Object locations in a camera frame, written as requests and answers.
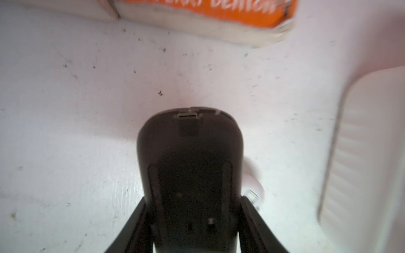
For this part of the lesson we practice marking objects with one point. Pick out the white upside-down mouse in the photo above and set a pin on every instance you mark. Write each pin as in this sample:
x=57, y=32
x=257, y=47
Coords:
x=253, y=190

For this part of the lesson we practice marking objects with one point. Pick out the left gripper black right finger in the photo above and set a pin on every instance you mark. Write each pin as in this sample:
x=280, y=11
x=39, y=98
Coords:
x=254, y=234

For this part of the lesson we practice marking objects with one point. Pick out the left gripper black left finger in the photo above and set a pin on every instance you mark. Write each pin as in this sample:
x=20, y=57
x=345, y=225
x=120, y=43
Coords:
x=136, y=235

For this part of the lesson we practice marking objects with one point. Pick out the white storage tray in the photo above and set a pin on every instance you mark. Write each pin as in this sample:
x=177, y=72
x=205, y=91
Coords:
x=363, y=202

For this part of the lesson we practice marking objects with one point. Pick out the blue 91-storey treehouse book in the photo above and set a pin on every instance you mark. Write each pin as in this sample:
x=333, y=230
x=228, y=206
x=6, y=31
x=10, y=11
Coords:
x=93, y=9

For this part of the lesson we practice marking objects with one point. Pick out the orange 13-storey treehouse book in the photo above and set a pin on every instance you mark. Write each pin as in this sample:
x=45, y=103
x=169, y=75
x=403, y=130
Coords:
x=252, y=23

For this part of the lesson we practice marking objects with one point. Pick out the dark grey upside-down mouse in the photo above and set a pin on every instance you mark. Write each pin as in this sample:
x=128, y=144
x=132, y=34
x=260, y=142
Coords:
x=190, y=161

